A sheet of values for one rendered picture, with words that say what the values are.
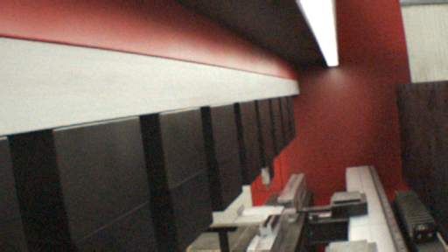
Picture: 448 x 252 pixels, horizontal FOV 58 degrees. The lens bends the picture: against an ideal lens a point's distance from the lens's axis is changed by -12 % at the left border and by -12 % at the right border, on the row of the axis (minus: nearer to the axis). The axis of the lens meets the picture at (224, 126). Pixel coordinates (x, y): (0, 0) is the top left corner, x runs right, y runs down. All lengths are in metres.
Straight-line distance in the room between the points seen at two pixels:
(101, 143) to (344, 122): 1.85
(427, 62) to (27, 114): 8.59
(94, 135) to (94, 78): 0.05
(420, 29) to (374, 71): 6.66
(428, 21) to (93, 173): 8.63
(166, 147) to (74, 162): 0.19
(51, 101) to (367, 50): 1.94
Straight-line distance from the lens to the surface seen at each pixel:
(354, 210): 1.29
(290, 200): 1.67
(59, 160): 0.33
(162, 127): 0.50
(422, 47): 8.77
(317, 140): 2.18
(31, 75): 0.31
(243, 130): 0.89
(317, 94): 2.16
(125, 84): 0.43
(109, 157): 0.39
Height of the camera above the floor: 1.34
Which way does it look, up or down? 3 degrees down
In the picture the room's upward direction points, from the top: 7 degrees counter-clockwise
